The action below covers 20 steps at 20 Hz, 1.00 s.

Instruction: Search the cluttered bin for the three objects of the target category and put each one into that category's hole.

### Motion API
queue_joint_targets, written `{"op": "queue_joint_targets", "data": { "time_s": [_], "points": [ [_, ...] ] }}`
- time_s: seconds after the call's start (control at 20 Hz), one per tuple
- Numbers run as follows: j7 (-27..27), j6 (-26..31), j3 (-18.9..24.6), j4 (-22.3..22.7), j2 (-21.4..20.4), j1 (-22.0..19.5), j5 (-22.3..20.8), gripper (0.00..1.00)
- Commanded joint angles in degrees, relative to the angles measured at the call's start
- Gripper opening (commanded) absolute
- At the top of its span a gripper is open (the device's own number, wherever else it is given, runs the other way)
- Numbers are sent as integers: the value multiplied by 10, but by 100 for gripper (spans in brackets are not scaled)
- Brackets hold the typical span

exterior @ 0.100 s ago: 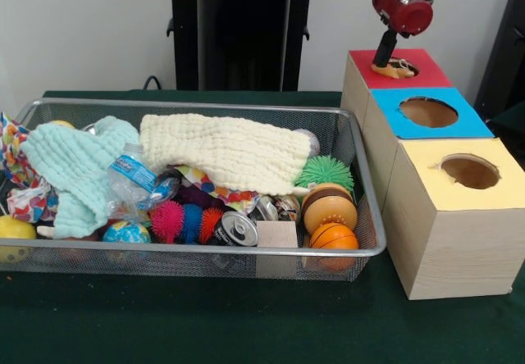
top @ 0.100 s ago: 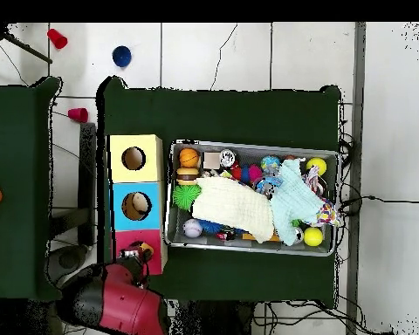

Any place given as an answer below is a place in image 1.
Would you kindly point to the blue green globe ball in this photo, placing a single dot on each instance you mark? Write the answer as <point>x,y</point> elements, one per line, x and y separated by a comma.
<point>126,233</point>

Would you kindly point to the green spiky rubber ball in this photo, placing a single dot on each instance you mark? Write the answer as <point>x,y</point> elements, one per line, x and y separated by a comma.
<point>326,171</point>

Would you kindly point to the wooden three-hole sorting box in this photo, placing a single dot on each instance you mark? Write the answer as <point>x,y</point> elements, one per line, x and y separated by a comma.
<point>451,249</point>

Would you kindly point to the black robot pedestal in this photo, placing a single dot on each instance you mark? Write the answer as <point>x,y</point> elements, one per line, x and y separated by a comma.
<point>246,32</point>

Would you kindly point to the yellow-brown plush toy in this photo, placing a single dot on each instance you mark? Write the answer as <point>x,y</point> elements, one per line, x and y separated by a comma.
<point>393,72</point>

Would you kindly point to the side table with green cloth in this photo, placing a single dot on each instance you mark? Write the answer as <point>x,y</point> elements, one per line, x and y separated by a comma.
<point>512,122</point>

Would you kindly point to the plain wooden block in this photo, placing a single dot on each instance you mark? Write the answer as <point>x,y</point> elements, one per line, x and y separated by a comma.
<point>277,235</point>

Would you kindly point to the orange toy basketball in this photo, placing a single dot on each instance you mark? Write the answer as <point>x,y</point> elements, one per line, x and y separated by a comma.
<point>334,239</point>

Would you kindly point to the black drink can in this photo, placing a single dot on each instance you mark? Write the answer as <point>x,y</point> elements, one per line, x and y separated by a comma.
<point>236,228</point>

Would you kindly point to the toy hamburger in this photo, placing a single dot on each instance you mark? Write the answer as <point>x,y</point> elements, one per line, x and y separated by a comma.
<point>330,210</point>

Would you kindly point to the cream waffle cloth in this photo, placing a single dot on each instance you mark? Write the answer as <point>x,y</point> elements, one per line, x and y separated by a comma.
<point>229,151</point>

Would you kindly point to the crushed clear water bottle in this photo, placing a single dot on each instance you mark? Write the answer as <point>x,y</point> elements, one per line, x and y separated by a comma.
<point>135,175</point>

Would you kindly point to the red blue pink spiky toy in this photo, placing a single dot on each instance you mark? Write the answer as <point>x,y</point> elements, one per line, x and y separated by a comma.
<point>168,216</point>

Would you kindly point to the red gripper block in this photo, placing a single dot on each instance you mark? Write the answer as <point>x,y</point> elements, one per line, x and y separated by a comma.
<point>410,15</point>

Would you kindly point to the mint waffle cloth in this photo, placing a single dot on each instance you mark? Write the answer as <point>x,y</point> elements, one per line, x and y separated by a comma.
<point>69,167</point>

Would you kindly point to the dark green tablecloth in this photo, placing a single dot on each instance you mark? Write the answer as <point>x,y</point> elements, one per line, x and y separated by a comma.
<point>205,323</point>

